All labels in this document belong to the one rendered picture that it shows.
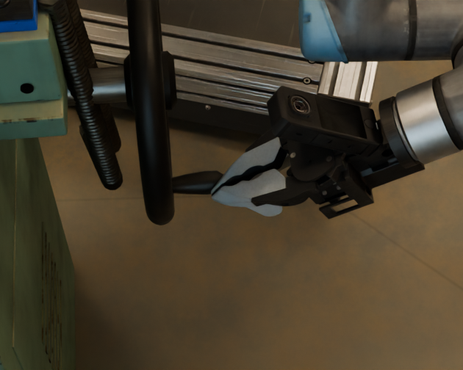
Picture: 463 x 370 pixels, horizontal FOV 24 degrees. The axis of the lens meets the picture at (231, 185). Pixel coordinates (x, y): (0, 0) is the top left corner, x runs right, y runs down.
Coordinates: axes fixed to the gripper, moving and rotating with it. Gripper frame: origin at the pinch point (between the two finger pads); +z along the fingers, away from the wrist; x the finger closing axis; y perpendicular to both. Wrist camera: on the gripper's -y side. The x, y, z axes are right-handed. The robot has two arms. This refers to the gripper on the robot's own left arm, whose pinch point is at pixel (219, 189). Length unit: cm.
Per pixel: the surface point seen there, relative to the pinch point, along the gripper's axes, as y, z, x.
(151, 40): -21.0, -5.7, 2.6
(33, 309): 12.1, 33.8, 1.8
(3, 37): -28.8, 4.4, 2.6
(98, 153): -4.5, 11.7, 7.0
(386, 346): 77, 11, 13
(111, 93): -12.5, 4.5, 6.7
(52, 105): -19.5, 6.3, 1.8
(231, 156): 66, 30, 53
